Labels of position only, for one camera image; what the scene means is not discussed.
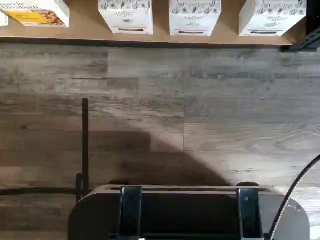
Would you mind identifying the white box green strip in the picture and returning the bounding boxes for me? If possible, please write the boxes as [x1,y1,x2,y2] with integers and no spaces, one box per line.
[238,0,308,38]

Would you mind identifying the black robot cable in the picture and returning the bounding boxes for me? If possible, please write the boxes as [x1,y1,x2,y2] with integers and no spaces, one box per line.
[271,154,320,240]

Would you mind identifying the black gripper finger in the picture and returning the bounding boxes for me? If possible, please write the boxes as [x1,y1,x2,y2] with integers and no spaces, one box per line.
[119,185,143,240]
[235,187,264,240]

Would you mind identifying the purely elizabeth yellow box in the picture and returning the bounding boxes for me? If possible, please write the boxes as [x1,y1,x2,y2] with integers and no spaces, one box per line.
[0,0,71,29]

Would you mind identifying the white box orange strip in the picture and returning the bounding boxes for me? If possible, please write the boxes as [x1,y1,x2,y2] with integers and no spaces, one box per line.
[97,0,154,35]

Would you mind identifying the wooden shelf board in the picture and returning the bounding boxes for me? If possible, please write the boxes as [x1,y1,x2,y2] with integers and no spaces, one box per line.
[0,0,309,48]

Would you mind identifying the white box pink strip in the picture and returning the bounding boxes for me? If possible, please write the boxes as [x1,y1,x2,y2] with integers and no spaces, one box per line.
[168,0,222,37]

